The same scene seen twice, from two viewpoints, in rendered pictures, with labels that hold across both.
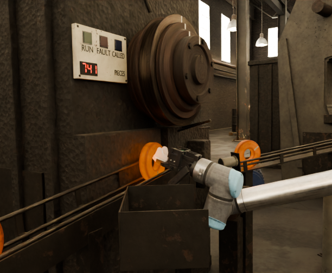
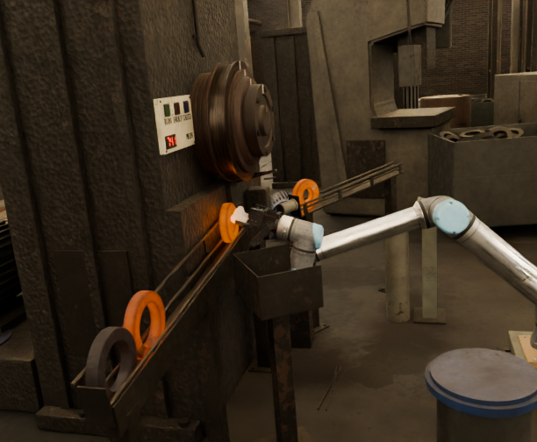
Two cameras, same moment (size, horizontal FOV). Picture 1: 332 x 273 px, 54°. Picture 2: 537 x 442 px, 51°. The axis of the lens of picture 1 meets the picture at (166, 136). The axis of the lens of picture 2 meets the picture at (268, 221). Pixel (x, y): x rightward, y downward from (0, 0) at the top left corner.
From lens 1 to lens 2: 1.00 m
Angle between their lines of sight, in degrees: 19
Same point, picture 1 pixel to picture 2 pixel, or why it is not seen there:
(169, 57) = (239, 116)
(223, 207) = (309, 259)
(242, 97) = not seen: hidden behind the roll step
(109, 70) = (182, 136)
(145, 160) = (225, 223)
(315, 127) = (361, 134)
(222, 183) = (307, 238)
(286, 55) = (319, 36)
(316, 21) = not seen: outside the picture
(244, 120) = not seen: hidden behind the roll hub
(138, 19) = (193, 67)
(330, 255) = (393, 288)
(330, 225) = (392, 258)
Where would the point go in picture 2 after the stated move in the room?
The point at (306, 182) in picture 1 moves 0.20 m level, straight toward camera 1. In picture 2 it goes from (376, 226) to (381, 241)
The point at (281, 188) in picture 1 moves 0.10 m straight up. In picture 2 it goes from (354, 233) to (354, 209)
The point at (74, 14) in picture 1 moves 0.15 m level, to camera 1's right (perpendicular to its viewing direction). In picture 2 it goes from (153, 88) to (199, 84)
